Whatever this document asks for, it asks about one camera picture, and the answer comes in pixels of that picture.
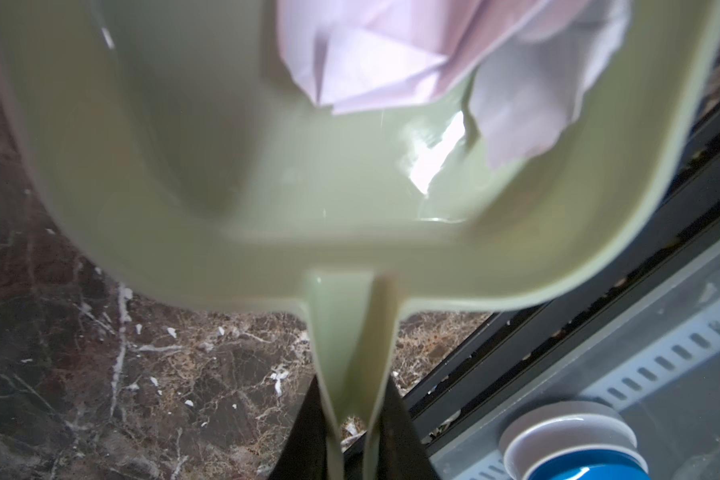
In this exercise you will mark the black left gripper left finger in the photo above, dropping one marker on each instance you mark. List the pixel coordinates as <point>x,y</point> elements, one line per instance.
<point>304,456</point>

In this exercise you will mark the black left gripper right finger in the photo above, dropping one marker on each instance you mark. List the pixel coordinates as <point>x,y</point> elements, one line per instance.
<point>402,455</point>

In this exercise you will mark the green plastic dustpan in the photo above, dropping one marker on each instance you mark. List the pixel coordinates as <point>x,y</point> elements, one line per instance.
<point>171,145</point>

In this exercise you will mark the white paper scrap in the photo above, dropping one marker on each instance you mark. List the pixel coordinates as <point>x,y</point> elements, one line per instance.
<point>444,60</point>

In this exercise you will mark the white slotted cable duct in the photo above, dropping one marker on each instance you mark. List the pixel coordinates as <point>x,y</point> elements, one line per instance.
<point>658,365</point>

